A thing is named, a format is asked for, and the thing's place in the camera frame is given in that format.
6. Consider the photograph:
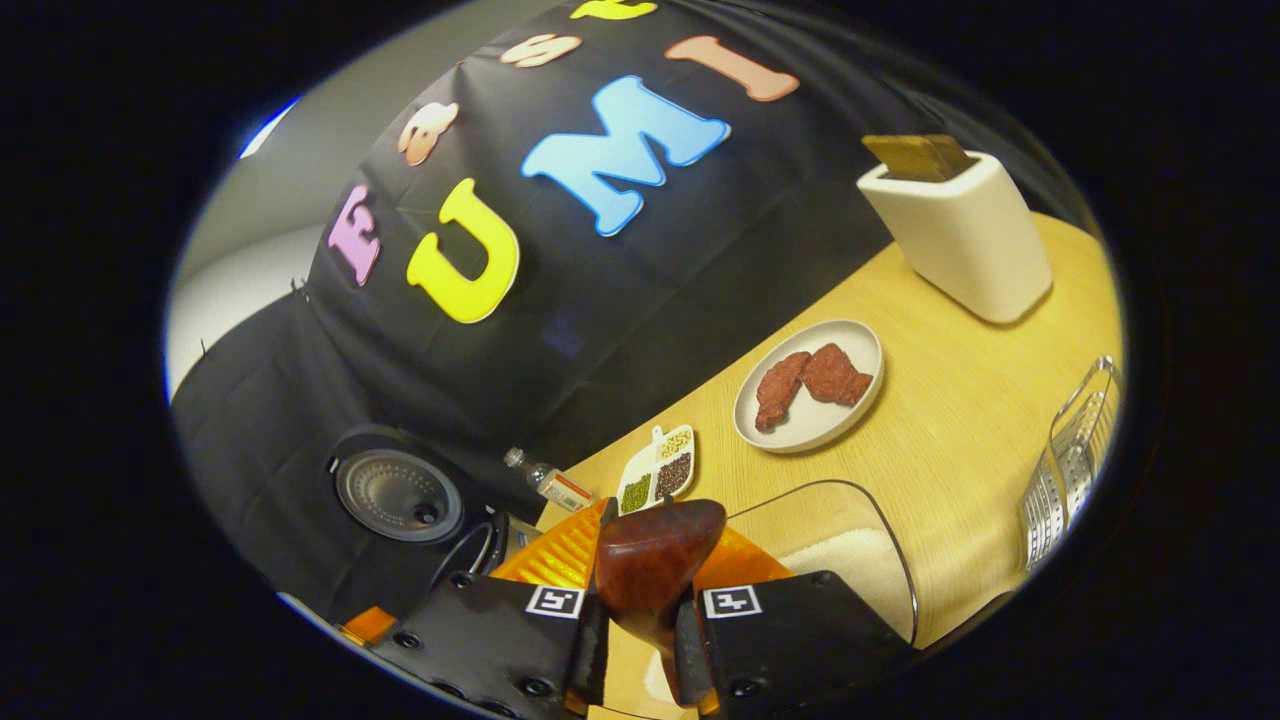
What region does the small clear bottle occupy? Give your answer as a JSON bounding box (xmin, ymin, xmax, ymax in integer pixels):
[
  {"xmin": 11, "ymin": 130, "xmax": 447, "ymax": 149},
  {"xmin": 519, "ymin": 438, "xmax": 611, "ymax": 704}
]
[{"xmin": 503, "ymin": 447, "xmax": 598, "ymax": 514}]

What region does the clear rice container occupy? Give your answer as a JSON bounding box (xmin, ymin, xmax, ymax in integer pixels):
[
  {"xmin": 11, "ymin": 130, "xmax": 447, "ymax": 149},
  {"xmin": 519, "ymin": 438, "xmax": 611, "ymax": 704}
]
[{"xmin": 725, "ymin": 478, "xmax": 921, "ymax": 649}]

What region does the brown wooden spoon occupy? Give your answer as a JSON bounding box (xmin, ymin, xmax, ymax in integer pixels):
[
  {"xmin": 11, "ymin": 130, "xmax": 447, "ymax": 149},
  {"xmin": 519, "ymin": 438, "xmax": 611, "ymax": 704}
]
[{"xmin": 597, "ymin": 498, "xmax": 728, "ymax": 706}]

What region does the black backdrop cloth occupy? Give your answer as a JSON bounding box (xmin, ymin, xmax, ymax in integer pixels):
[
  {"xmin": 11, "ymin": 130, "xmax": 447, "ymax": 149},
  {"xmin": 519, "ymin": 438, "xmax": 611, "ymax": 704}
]
[{"xmin": 170, "ymin": 0, "xmax": 1091, "ymax": 626}]

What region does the white rice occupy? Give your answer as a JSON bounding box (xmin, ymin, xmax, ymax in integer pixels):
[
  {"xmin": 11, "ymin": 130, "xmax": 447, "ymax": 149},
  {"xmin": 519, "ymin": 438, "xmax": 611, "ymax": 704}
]
[{"xmin": 775, "ymin": 528, "xmax": 916, "ymax": 641}]

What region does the metal wire chopstick holder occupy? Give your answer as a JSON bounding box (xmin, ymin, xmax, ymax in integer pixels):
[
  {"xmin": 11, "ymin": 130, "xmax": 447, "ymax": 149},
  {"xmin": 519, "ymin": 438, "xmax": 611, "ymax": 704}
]
[{"xmin": 1018, "ymin": 356, "xmax": 1121, "ymax": 573}]

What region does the dark grey rice cooker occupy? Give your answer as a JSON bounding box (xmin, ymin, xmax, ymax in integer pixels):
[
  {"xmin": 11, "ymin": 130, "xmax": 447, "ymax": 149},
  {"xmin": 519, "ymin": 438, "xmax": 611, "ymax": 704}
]
[{"xmin": 325, "ymin": 425, "xmax": 546, "ymax": 601}]

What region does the white divided bean dish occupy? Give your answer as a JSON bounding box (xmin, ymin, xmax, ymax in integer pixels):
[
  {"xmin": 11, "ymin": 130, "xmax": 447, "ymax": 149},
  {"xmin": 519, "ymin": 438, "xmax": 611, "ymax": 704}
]
[{"xmin": 617, "ymin": 424, "xmax": 697, "ymax": 517}]

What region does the large ceiling light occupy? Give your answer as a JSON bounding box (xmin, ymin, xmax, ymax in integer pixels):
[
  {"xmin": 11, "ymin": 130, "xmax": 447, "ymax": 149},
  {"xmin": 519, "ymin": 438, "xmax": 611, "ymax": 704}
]
[{"xmin": 238, "ymin": 95, "xmax": 301, "ymax": 159}]

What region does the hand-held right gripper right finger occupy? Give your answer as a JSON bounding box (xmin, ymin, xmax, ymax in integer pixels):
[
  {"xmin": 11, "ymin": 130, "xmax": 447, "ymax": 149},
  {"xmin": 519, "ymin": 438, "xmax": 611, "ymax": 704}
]
[{"xmin": 672, "ymin": 525, "xmax": 913, "ymax": 717}]

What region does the white round plate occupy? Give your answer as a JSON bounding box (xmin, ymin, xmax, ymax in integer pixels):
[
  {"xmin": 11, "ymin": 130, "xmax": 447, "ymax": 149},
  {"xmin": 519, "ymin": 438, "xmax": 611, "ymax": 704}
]
[{"xmin": 733, "ymin": 319, "xmax": 886, "ymax": 455}]

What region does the red meat piece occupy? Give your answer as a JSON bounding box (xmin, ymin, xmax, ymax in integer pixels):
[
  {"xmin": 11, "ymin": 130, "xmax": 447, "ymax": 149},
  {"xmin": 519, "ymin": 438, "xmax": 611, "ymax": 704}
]
[
  {"xmin": 800, "ymin": 343, "xmax": 874, "ymax": 406},
  {"xmin": 754, "ymin": 351, "xmax": 813, "ymax": 433}
]

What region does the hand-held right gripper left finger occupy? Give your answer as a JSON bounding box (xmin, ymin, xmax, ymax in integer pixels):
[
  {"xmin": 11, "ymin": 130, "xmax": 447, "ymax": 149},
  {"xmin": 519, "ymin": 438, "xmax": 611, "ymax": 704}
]
[{"xmin": 368, "ymin": 497, "xmax": 613, "ymax": 720}]

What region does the brown toast slice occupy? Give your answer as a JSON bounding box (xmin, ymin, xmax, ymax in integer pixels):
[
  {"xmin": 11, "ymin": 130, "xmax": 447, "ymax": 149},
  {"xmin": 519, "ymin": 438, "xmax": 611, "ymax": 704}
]
[
  {"xmin": 863, "ymin": 136, "xmax": 936, "ymax": 183},
  {"xmin": 925, "ymin": 134, "xmax": 977, "ymax": 179}
]

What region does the white toaster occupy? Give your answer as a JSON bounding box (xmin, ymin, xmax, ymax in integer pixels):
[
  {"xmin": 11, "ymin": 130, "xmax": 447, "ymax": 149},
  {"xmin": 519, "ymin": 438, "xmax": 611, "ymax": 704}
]
[{"xmin": 857, "ymin": 150, "xmax": 1054, "ymax": 325}]

